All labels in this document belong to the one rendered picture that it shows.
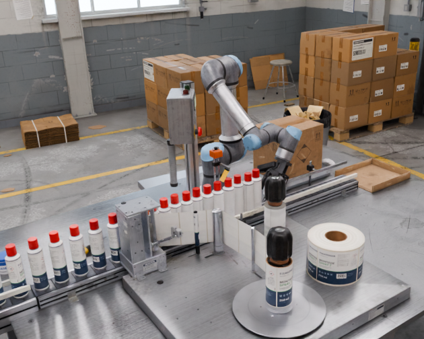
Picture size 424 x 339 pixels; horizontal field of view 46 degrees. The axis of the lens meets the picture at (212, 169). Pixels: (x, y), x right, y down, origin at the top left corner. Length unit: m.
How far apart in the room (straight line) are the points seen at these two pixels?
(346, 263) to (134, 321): 0.76
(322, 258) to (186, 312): 0.50
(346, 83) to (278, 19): 3.14
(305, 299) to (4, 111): 6.01
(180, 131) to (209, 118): 3.61
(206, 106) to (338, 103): 1.48
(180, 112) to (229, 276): 0.65
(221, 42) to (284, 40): 1.18
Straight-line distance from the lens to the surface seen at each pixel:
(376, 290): 1.87
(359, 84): 5.83
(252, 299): 1.76
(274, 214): 1.96
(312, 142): 2.76
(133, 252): 1.87
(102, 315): 1.86
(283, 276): 1.62
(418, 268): 2.12
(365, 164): 3.00
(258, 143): 2.22
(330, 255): 1.80
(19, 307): 1.93
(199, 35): 7.89
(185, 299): 1.79
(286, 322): 1.67
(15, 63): 7.18
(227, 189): 2.17
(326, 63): 5.91
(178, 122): 1.98
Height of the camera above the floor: 1.95
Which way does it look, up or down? 23 degrees down
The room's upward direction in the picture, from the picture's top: 3 degrees counter-clockwise
